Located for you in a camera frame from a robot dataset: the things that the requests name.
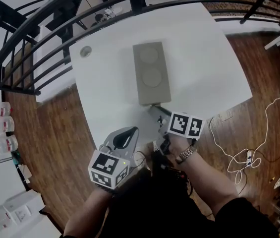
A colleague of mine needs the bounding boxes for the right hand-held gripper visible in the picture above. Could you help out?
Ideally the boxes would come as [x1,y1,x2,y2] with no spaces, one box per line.
[149,105,205,156]

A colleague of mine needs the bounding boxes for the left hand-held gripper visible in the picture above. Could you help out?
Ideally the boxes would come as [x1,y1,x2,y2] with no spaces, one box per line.
[88,126,140,190]

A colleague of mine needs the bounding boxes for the person's left forearm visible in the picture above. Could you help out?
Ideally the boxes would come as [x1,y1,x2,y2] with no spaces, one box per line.
[64,187,115,238]

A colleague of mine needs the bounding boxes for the person's right forearm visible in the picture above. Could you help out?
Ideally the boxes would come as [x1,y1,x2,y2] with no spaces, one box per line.
[176,155,239,222]

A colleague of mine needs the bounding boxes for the person's right hand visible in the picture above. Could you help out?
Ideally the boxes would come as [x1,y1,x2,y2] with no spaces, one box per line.
[167,135,194,163]

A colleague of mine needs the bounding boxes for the silver wristwatch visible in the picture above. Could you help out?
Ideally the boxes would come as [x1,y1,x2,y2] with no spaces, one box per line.
[175,144,197,165]

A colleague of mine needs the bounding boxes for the person's black clothing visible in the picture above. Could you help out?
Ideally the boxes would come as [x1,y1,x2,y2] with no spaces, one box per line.
[60,167,279,238]

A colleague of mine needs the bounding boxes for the white power strip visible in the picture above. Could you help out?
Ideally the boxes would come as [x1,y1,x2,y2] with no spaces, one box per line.
[245,150,253,167]

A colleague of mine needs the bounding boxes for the small white box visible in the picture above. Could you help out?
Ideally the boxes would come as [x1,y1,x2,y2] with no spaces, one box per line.
[17,164,33,183]

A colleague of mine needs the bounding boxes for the clear water bottle red label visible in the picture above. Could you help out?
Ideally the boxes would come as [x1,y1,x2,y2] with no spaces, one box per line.
[0,134,19,154]
[0,116,15,133]
[0,102,13,118]

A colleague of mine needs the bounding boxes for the white cardboard box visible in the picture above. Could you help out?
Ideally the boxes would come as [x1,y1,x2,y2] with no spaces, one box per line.
[2,189,43,225]

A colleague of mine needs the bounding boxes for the black bead bracelet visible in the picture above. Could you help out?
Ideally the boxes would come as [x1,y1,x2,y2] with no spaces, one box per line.
[95,183,117,198]

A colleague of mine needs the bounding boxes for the round gray cable grommet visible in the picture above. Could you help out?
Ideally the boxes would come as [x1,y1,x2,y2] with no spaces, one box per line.
[79,45,93,59]

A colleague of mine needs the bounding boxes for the white cable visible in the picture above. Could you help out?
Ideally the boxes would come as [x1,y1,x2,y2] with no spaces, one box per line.
[209,94,280,184]

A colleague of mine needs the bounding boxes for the black stair post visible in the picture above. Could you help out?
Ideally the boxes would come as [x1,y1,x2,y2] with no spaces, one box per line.
[0,0,39,44]

